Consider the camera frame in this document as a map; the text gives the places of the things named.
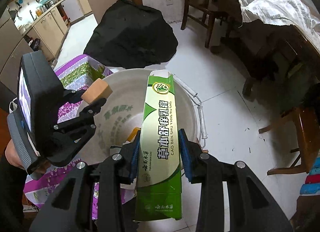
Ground tan sponge block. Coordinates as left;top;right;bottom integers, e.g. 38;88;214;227
81;78;113;104

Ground green toothpaste box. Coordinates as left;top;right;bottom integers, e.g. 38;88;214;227
135;70;182;221

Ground yellow snack packet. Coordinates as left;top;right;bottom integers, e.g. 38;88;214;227
127;127;140;142

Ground kitchen base cabinets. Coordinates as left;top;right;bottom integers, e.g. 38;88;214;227
1;0;117;78

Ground person's left hand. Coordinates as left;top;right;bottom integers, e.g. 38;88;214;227
5;140;51;174

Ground floral purple tablecloth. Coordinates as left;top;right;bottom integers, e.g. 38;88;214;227
23;54;131;220

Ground white plastic bucket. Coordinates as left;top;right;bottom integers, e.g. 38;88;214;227
78;69;206;164

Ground black cloth covered object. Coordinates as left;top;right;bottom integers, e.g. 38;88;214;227
84;0;178;69

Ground wooden stool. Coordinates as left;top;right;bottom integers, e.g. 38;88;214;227
258;106;319;176

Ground dark wooden chair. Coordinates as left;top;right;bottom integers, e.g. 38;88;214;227
181;0;228;48

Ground dark wooden table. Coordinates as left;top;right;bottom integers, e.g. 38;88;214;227
205;0;319;97

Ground white crumpled cloth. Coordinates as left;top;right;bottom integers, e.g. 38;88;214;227
238;0;319;50

